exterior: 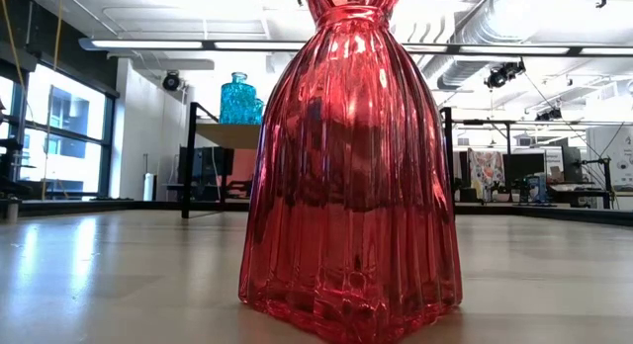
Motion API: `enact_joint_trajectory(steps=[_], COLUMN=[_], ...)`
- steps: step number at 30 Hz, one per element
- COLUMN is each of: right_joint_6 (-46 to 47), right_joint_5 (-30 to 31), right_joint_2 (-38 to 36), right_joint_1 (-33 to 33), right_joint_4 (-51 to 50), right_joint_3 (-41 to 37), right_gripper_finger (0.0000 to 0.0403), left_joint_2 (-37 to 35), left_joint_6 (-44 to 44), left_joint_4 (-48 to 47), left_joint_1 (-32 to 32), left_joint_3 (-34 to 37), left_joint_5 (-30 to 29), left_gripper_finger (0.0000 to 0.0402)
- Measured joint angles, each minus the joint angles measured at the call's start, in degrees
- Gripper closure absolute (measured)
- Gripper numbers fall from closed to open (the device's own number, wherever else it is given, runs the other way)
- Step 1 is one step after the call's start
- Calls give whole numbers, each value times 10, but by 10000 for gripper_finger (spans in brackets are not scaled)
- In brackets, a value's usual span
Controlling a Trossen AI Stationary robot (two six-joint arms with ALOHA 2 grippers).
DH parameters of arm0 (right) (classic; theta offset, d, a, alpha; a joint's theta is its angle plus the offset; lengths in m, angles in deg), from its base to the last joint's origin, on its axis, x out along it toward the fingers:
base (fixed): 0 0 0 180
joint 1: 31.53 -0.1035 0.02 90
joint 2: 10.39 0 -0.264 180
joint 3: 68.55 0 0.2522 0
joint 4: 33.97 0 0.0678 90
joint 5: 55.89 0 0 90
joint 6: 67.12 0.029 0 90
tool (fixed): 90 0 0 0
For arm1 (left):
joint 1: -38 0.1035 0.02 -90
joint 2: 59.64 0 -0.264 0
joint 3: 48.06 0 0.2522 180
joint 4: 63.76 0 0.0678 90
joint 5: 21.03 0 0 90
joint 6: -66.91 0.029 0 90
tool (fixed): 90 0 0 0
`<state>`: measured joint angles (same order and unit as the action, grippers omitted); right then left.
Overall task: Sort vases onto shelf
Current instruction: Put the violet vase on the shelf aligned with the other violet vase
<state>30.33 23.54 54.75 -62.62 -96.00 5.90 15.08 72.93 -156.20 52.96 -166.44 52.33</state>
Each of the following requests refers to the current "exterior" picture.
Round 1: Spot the large red ribbed glass vase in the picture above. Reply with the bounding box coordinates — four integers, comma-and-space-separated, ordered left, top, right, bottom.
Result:
237, 0, 464, 344

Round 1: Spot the blue tall textured glass vase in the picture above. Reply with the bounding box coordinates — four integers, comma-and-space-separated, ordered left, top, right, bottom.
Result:
219, 71, 259, 126

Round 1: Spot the dark monitor screen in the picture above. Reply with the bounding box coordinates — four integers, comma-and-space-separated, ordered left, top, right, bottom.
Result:
176, 145, 235, 187

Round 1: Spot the white cylinder bin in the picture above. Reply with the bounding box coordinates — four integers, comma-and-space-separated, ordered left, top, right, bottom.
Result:
142, 172, 158, 203

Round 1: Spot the colourful patterned cloth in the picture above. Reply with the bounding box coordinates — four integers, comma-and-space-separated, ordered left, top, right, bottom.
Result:
467, 147, 505, 203

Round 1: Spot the black ceiling track spotlight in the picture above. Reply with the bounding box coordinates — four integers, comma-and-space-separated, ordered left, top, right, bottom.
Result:
484, 59, 527, 90

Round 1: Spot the black computer monitor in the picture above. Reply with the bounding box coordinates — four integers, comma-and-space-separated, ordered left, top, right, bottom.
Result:
502, 152, 547, 185

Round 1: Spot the blue box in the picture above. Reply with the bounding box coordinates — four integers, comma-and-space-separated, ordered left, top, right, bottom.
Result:
524, 173, 548, 205

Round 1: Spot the small black ceiling spotlight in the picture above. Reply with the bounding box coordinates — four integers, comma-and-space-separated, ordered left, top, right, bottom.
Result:
535, 106, 564, 122

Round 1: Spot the black equipment stand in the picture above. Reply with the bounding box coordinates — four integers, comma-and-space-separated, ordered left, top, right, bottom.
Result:
582, 156, 614, 211

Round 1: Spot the white equipment cabinet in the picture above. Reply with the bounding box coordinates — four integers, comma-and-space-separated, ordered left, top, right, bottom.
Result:
586, 125, 633, 188

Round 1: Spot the black ceiling camera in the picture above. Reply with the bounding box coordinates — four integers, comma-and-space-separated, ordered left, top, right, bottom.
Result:
161, 70, 182, 92

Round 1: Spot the silver ventilation duct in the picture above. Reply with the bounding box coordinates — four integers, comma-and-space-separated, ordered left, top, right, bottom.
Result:
419, 0, 550, 91

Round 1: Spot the black table edge rail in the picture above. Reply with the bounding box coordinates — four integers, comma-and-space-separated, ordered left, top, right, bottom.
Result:
19, 199, 633, 227

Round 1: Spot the dark window frame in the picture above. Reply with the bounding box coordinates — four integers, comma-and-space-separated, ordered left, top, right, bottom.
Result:
0, 56, 120, 200

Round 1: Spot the yellow hanging cord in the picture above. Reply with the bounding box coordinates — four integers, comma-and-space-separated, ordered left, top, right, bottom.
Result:
46, 0, 64, 137

